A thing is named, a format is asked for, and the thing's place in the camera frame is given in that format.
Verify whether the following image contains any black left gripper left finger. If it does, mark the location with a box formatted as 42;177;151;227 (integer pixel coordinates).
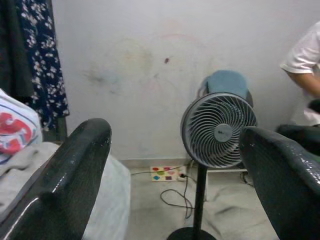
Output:
0;118;112;240

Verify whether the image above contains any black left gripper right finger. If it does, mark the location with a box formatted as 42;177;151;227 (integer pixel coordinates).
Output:
238;126;320;240

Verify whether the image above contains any light grey bedding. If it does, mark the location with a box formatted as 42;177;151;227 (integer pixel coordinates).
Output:
0;141;132;240

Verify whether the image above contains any white bag with red print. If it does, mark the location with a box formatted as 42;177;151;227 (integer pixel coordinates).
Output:
0;88;43;165

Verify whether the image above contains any dark floral dress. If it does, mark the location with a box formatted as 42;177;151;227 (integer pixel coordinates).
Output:
21;0;70;131

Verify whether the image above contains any person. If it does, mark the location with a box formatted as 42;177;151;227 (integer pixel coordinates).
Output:
279;21;320;128

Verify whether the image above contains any dark hanging garment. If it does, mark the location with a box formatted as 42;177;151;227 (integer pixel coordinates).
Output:
0;0;33;98

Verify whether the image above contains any white rack frame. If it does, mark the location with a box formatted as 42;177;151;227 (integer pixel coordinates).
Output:
203;167;250;202

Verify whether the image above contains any grey pedestal fan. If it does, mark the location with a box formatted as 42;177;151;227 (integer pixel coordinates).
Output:
166;92;258;240

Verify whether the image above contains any thin black floor cable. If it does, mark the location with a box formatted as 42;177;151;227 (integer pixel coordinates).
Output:
131;171;195;220

